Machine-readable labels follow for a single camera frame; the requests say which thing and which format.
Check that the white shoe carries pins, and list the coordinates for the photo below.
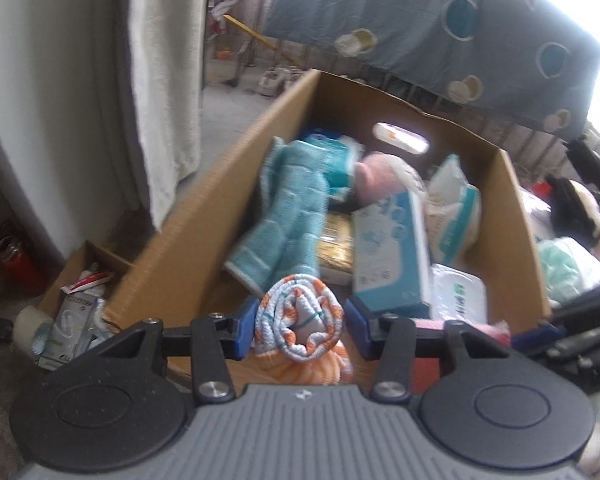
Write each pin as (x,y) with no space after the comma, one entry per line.
(269,84)
(291,77)

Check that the white packet with teal trim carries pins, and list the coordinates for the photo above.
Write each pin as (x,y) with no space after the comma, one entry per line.
(450,220)

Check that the grey-blue blanket with circles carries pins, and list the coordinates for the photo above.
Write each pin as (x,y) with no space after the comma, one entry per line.
(410,20)

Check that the black hanging garment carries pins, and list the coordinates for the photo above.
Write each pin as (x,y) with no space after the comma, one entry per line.
(585,160)

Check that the large cardboard box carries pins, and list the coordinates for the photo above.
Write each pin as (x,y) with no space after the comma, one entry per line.
(205,240)

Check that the red plastic item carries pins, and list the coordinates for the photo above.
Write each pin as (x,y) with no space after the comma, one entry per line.
(542,191)

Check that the black and cream plush toy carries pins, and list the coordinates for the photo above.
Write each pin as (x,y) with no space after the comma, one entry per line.
(587,210)

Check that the red bottle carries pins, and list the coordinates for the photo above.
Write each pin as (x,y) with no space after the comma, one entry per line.
(17,265)

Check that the blue and white box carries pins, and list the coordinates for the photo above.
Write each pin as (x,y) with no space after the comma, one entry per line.
(385,250)

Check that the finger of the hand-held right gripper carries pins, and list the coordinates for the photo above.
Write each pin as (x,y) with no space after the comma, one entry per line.
(585,302)
(540,336)

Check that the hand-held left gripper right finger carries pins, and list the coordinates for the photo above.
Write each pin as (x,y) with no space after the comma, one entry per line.
(357,327)

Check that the tape roll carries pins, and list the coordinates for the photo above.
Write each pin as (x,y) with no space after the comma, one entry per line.
(27,327)

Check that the light green plastic bag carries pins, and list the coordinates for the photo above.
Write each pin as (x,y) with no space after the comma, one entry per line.
(567,265)

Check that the red and white tube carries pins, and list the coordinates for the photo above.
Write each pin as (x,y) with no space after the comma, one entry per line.
(87,281)

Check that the white glove packet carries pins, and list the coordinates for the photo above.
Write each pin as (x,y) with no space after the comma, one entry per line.
(67,325)

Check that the gold box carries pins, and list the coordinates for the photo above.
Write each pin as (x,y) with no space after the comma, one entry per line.
(335,250)

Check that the teal wet wipes packet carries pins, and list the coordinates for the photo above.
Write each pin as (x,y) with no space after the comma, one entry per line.
(337,160)

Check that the white pack with green label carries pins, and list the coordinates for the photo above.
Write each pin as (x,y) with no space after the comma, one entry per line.
(460,290)

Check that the blue striped towel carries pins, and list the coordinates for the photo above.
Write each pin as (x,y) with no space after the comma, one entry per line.
(280,220)

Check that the small cardboard box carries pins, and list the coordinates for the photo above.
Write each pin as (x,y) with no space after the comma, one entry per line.
(102,255)

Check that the pink plush toy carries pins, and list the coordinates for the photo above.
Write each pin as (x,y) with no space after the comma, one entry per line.
(380,175)

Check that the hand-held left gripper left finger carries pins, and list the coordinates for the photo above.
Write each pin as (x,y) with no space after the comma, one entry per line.
(245,330)

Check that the yellow stick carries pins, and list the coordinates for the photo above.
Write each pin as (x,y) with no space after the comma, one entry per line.
(252,35)

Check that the white curtain cloth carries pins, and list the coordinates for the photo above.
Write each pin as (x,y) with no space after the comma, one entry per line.
(165,85)

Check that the black power adapter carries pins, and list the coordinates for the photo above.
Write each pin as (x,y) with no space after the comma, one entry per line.
(1,328)

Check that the orange and white cloth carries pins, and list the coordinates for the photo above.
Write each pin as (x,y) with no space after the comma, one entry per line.
(300,320)

